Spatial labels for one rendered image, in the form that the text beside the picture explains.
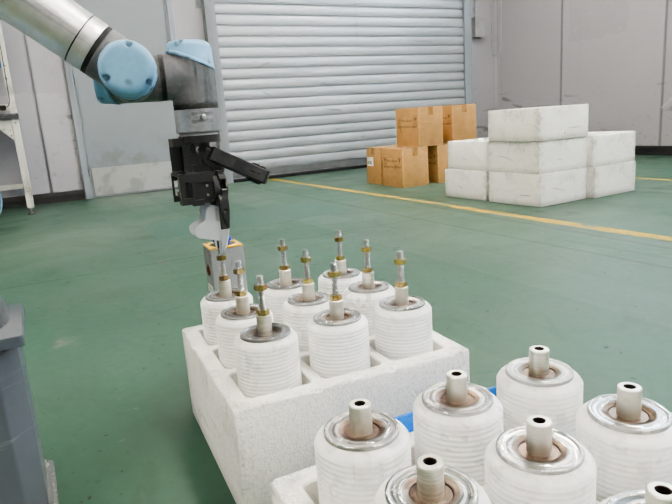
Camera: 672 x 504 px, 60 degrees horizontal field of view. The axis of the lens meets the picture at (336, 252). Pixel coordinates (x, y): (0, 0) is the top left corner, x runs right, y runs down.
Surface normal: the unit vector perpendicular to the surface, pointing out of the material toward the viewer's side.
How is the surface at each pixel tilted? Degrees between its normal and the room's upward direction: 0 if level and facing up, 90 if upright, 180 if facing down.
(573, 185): 90
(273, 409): 90
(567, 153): 90
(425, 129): 90
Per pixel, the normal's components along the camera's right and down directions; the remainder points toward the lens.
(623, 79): -0.88, 0.16
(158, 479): -0.07, -0.97
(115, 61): 0.31, 0.19
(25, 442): 0.95, 0.00
